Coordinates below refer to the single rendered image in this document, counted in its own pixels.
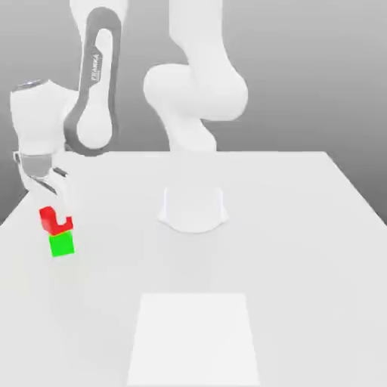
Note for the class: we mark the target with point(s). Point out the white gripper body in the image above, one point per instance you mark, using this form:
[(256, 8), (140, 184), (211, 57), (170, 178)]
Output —
[(45, 189)]

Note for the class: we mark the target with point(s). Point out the small red cube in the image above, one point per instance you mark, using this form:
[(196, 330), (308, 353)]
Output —
[(48, 220)]

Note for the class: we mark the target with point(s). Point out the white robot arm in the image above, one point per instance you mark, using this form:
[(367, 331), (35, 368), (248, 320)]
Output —
[(193, 90)]

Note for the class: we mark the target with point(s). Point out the small green cube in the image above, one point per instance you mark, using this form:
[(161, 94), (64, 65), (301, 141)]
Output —
[(62, 244)]

